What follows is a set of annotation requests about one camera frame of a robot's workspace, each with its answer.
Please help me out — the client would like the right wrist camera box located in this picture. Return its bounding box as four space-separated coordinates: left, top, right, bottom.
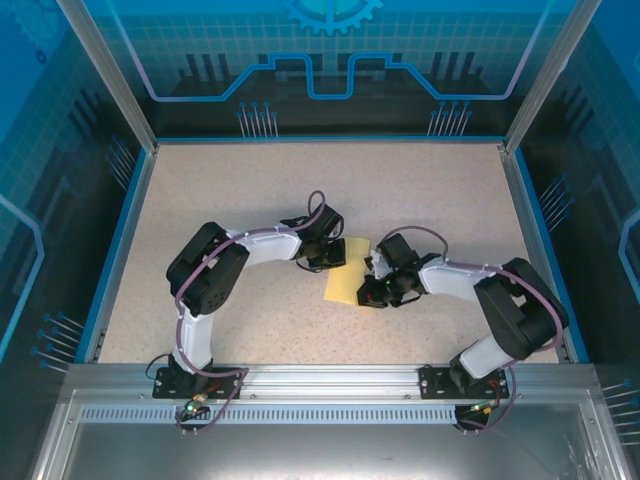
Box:
366 251 395 282

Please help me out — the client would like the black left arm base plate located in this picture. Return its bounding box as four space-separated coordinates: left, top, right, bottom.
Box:
152 366 246 400

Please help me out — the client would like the shiny metal sheet panel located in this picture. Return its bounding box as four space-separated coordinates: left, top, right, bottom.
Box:
29 389 631 480

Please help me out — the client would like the yellow paper sheet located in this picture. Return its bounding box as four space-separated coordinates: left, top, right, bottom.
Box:
323 235 374 306

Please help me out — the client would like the slotted aluminium cable duct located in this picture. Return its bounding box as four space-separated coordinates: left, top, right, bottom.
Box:
79 405 481 425

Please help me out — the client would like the aluminium enclosure post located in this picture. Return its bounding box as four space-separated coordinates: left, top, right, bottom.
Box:
54 0 160 154
501 0 604 155

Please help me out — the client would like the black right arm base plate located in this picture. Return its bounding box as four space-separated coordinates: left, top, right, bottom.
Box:
418 364 511 400

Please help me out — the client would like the blue aluminium table border frame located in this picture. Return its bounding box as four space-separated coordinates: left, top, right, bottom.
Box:
73 133 592 365

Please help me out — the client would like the aluminium mounting rail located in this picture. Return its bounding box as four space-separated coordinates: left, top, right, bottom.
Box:
64 363 599 401

